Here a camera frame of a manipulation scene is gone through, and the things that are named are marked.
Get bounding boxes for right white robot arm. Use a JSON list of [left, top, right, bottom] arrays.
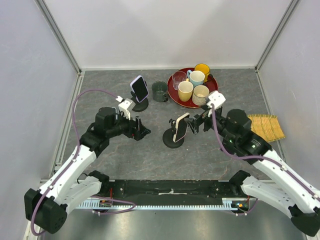
[[184, 108, 320, 237]]

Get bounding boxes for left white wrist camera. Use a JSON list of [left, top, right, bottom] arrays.
[[116, 95, 136, 120]]

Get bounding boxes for pale yellow cup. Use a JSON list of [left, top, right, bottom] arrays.
[[178, 78, 194, 102]]

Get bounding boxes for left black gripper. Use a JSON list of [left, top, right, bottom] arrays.
[[106, 110, 151, 141]]

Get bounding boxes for purple case phone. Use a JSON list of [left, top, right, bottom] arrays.
[[130, 75, 149, 103]]

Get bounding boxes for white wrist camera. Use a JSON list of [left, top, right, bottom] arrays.
[[116, 95, 136, 120], [205, 90, 226, 110]]

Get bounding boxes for red round tray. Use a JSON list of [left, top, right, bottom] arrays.
[[167, 74, 219, 109]]

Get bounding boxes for orange yellow mug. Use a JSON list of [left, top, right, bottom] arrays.
[[194, 63, 210, 83]]

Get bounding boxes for blue case phone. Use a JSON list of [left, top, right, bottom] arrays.
[[112, 107, 119, 121]]

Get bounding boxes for clear glass cup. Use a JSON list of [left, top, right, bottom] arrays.
[[172, 70, 187, 90]]

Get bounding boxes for woven bamboo mat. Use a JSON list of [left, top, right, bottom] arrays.
[[248, 114, 286, 143]]

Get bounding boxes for slotted cable duct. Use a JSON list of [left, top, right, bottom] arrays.
[[76, 198, 249, 212]]

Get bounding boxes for beige ceramic cup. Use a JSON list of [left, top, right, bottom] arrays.
[[192, 85, 210, 106]]

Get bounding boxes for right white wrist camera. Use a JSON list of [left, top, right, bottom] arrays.
[[205, 90, 226, 110]]

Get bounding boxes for light blue mug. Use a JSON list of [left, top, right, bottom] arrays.
[[186, 70, 206, 87]]

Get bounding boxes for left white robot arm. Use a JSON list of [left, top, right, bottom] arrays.
[[24, 107, 151, 234]]

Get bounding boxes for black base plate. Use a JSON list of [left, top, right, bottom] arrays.
[[94, 179, 248, 205]]

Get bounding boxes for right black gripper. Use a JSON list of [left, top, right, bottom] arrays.
[[184, 104, 238, 145]]

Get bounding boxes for cream case phone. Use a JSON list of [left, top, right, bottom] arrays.
[[173, 112, 190, 143]]

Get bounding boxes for dark green mug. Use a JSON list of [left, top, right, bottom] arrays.
[[151, 81, 169, 103]]

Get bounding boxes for black phone stand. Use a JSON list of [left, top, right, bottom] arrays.
[[130, 91, 149, 113], [162, 118, 185, 149]]

